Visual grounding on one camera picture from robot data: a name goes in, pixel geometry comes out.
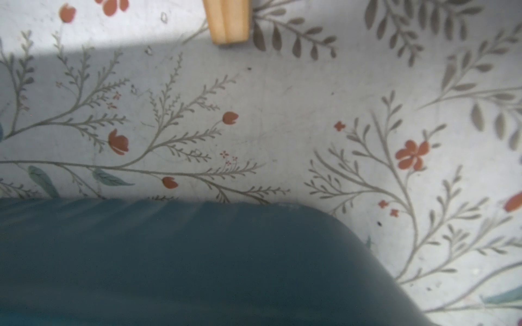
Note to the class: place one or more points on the teal plastic storage tray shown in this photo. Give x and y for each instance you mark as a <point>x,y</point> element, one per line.
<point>119,262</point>

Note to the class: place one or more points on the wooden easel stand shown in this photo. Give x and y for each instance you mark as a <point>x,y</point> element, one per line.
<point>229,21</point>

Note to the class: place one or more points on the floral patterned table mat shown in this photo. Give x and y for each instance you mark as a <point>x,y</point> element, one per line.
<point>402,119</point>

